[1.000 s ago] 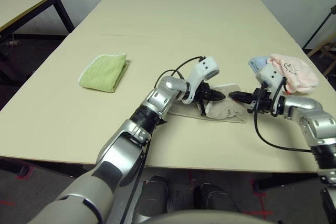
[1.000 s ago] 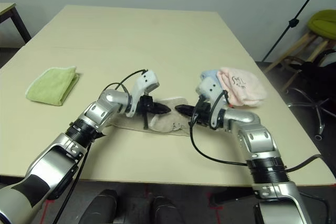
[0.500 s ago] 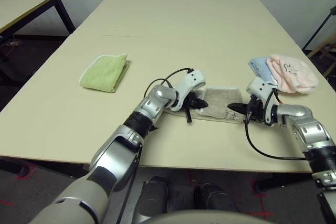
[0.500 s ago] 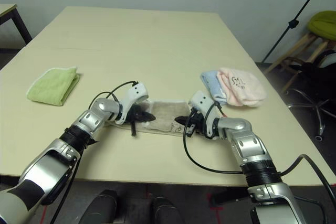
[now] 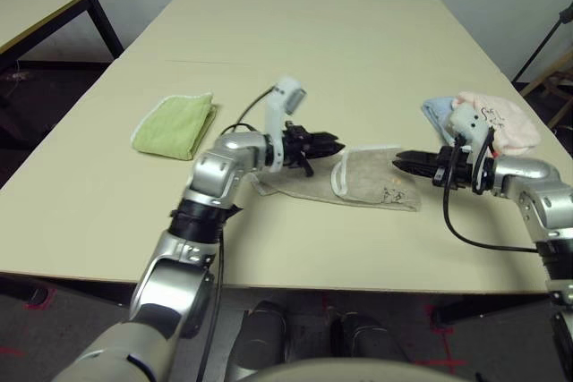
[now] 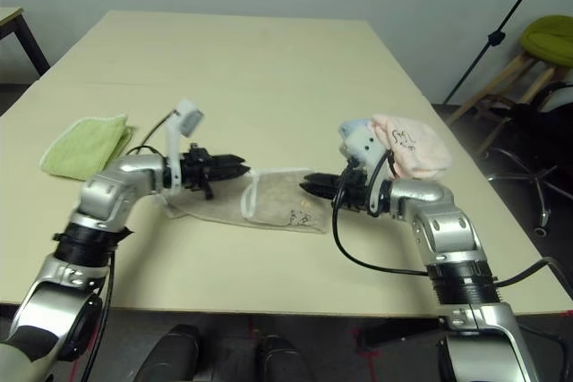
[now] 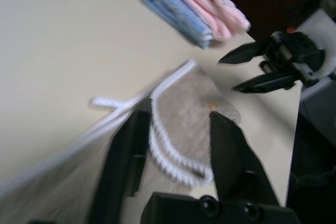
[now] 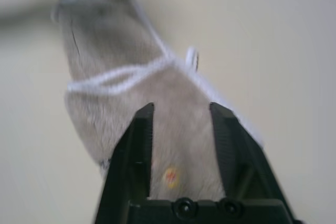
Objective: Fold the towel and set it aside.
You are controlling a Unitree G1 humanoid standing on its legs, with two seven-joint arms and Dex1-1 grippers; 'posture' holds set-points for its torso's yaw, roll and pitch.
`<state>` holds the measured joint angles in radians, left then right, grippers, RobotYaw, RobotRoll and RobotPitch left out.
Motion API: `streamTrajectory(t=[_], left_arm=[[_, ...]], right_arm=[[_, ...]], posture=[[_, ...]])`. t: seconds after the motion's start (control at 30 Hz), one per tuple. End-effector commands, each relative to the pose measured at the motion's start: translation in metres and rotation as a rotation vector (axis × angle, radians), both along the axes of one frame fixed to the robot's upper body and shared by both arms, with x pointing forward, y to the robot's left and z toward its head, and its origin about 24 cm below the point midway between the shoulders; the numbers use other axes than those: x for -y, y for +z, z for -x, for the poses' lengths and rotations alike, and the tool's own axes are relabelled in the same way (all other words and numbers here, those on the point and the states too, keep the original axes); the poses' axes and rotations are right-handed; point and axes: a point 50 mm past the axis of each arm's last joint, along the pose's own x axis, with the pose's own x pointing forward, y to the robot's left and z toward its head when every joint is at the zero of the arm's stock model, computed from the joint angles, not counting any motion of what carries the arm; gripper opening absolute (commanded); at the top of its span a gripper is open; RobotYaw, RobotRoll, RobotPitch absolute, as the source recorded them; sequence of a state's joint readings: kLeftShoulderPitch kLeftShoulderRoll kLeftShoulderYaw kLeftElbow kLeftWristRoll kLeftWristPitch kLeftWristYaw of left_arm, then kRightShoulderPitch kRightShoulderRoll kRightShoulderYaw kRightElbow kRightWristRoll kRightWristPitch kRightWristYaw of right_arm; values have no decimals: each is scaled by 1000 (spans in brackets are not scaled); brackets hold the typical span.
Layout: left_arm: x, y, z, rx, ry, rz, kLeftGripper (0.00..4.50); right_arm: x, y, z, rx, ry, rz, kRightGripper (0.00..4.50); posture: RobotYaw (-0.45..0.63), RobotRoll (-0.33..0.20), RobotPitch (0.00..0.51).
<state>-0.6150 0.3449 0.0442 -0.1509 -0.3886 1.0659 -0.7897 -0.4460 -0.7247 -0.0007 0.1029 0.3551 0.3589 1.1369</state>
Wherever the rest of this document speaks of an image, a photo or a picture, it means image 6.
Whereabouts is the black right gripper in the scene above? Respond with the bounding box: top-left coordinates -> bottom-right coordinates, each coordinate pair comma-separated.
298,166 -> 372,213

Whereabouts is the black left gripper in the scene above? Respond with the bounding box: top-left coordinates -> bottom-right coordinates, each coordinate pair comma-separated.
178,143 -> 251,202

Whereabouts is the beige towel white trim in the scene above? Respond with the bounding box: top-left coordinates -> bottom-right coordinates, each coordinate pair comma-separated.
163,166 -> 328,235

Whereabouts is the light blue folded towel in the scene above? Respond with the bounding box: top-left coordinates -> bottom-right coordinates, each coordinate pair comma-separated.
338,118 -> 375,164

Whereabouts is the pink folded towel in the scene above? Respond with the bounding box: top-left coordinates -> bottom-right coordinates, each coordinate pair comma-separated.
369,113 -> 453,180

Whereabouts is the green folded towel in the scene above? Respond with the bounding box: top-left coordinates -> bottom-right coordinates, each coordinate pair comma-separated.
39,114 -> 135,180

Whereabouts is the black table foot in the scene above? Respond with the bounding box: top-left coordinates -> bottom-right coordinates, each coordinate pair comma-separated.
357,317 -> 444,350

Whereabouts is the red floor tape mark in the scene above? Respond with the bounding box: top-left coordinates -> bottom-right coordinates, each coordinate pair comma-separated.
353,327 -> 381,359

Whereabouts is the black right robot foot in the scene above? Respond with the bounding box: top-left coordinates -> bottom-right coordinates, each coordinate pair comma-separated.
254,335 -> 310,382

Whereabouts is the black robot foot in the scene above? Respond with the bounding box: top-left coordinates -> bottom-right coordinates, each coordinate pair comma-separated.
254,335 -> 310,382
133,323 -> 201,382

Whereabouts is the black left robot foot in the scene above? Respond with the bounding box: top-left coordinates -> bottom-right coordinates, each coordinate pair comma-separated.
133,323 -> 201,382

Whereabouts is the black office chair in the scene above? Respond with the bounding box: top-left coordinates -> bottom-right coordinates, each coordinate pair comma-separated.
487,81 -> 573,238

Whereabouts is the black stand pole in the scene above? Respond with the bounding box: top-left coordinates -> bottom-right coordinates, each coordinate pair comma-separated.
442,0 -> 556,104

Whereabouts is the wooden stool green cushion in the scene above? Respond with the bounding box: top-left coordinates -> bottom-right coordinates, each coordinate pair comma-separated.
445,14 -> 573,155

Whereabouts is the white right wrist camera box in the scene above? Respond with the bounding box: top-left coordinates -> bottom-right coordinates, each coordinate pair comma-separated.
342,125 -> 393,217

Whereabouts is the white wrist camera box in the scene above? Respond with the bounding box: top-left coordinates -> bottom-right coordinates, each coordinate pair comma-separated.
342,125 -> 393,217
163,98 -> 207,191

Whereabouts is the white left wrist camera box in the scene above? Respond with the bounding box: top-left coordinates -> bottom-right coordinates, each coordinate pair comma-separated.
163,98 -> 207,191

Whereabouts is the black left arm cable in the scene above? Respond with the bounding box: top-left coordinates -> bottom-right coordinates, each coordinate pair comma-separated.
78,108 -> 180,382

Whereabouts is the beige side table dark frame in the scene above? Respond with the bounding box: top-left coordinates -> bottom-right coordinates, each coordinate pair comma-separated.
0,6 -> 50,79

